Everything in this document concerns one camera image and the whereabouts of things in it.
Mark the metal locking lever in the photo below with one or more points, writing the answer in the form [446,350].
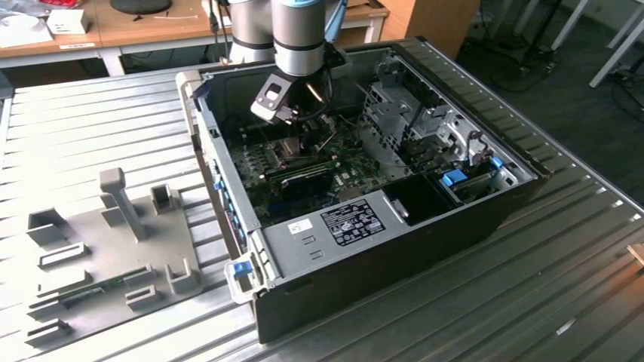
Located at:
[263,134]

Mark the silver CPU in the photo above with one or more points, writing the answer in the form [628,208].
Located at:
[288,149]

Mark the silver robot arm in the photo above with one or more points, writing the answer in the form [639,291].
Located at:
[296,41]

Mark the CPU socket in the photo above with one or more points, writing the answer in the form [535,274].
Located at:
[283,164]

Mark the metal drive cage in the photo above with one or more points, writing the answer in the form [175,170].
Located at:
[387,113]

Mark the green motherboard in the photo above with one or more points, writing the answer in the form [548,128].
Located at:
[352,166]

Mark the wooden cabinet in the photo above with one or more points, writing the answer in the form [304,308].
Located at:
[438,22]

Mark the wooden desk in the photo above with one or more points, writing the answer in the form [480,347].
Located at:
[75,39]
[166,28]

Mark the hard disk in blue carrier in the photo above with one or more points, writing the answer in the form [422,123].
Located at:
[455,178]

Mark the grey power supply unit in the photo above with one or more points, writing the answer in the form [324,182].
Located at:
[296,250]

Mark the black round object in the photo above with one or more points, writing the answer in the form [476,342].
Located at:
[140,5]

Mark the blue case latch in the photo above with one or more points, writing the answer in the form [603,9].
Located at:
[242,268]

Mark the black open PC case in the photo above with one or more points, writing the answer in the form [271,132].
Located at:
[362,286]

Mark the white cardboard box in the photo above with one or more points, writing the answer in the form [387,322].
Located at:
[68,22]

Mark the red packet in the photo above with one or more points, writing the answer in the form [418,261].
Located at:
[60,3]

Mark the grey parts rack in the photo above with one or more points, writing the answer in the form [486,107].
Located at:
[100,245]

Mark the white table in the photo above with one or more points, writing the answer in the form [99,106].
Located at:
[618,56]

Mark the green RAM stick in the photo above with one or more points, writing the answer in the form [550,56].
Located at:
[92,289]

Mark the wooden block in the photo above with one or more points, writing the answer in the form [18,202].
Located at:
[636,257]

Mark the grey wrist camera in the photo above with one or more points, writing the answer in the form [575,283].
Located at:
[270,102]

